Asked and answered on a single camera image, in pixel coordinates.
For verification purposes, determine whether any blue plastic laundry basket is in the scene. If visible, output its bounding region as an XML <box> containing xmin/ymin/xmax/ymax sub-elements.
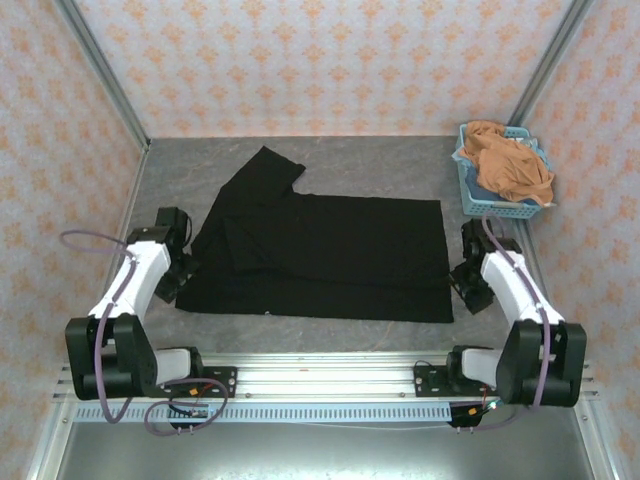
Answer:
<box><xmin>452</xmin><ymin>123</ymin><xmax>555</xmax><ymax>219</ymax></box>

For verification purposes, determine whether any grey metal panel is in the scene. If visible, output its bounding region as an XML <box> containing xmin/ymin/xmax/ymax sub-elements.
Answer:
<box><xmin>54</xmin><ymin>422</ymin><xmax>596</xmax><ymax>480</ymax></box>

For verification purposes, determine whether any black t-shirt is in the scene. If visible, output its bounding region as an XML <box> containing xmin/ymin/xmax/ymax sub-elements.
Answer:
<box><xmin>174</xmin><ymin>144</ymin><xmax>455</xmax><ymax>325</ymax></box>

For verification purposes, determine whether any light blue cloth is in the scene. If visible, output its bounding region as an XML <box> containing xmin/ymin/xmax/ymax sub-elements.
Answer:
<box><xmin>451</xmin><ymin>144</ymin><xmax>482</xmax><ymax>192</ymax></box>

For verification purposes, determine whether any grey slotted cable duct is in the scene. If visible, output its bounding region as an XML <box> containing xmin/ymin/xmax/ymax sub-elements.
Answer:
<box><xmin>73</xmin><ymin>402</ymin><xmax>454</xmax><ymax>424</ymax></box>

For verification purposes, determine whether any aluminium table side rail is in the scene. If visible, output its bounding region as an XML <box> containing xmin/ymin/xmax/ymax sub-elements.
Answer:
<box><xmin>24</xmin><ymin>144</ymin><xmax>151</xmax><ymax>480</ymax></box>
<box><xmin>517</xmin><ymin>219</ymin><xmax>626</xmax><ymax>480</ymax></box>

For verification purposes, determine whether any orange t-shirt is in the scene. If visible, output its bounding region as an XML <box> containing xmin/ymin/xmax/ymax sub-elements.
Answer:
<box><xmin>458</xmin><ymin>119</ymin><xmax>556</xmax><ymax>207</ymax></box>

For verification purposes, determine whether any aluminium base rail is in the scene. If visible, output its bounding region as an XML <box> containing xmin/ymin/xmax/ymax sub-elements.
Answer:
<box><xmin>52</xmin><ymin>352</ymin><xmax>604</xmax><ymax>401</ymax></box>

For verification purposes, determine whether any aluminium frame post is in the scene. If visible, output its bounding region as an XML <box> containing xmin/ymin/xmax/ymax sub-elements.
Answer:
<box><xmin>53</xmin><ymin>0</ymin><xmax>152</xmax><ymax>154</ymax></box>
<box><xmin>510</xmin><ymin>0</ymin><xmax>595</xmax><ymax>124</ymax></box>

